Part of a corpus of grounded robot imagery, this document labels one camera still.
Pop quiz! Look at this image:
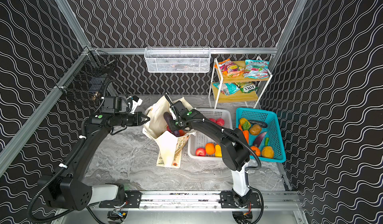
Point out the black wire wall basket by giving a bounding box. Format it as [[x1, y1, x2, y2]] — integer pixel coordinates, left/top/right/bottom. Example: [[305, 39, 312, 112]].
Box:
[[61, 51, 117, 106]]

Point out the orange pumpkin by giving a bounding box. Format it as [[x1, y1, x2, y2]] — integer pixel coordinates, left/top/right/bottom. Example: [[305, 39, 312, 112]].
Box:
[[250, 146, 261, 157]]

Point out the dark green cucumber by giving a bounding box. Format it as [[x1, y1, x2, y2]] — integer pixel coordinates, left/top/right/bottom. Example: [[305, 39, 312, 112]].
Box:
[[248, 120, 268, 128]]

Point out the white wire wall basket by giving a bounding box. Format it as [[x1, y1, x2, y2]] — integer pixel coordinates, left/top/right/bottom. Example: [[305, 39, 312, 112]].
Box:
[[144, 47, 211, 73]]

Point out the white plastic basket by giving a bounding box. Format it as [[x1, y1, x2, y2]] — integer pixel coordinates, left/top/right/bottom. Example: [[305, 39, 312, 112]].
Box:
[[188, 107, 235, 161]]

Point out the orange snack bag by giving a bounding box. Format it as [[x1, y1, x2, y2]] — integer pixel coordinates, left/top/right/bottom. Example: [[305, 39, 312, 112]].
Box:
[[215, 59, 244, 78]]

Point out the brown potato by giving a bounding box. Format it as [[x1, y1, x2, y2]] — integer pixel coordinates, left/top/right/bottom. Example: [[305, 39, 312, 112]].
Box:
[[249, 124, 262, 136]]

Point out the purple eggplant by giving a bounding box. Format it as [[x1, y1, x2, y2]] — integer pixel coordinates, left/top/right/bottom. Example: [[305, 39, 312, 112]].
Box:
[[252, 132, 267, 147], [163, 112, 180, 137]]

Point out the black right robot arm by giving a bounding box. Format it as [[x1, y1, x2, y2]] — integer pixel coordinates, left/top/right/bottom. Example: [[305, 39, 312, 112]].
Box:
[[165, 94, 262, 208]]

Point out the yellow pear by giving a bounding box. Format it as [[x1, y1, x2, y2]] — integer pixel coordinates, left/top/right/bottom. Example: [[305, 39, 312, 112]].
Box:
[[214, 144, 222, 157]]

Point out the green white snack bag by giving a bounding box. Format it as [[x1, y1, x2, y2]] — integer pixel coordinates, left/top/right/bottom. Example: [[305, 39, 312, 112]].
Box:
[[235, 82, 258, 93]]

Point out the cream canvas grocery bag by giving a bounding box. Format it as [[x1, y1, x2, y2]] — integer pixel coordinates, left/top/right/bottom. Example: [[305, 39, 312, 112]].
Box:
[[143, 96, 196, 169]]

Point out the white wooden two-tier shelf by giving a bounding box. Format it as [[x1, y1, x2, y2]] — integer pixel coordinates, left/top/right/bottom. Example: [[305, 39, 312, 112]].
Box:
[[208, 57, 273, 108]]

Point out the orange crinkled fruit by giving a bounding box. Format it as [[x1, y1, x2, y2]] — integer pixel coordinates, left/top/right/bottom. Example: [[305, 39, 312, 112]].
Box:
[[205, 143, 215, 155]]

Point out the yellow bell pepper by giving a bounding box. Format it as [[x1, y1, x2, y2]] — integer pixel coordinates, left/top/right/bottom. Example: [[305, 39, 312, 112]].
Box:
[[239, 118, 252, 131]]

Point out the teal plastic basket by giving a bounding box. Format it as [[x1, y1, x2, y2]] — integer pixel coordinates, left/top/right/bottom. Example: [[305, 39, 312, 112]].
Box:
[[235, 108, 286, 163]]

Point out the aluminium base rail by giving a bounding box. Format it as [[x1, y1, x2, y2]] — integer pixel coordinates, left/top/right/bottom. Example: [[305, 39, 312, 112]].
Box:
[[56, 190, 303, 212]]

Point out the teal snack bag lower shelf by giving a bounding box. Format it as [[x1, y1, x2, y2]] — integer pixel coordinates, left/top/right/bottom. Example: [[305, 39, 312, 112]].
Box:
[[212, 82, 240, 96]]

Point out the teal pink snack bag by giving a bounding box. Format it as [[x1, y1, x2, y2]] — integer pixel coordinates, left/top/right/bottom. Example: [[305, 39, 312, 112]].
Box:
[[243, 60, 269, 79]]

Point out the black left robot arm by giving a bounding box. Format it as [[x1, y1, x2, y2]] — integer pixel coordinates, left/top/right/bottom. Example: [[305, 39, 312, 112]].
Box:
[[27, 90, 150, 224]]

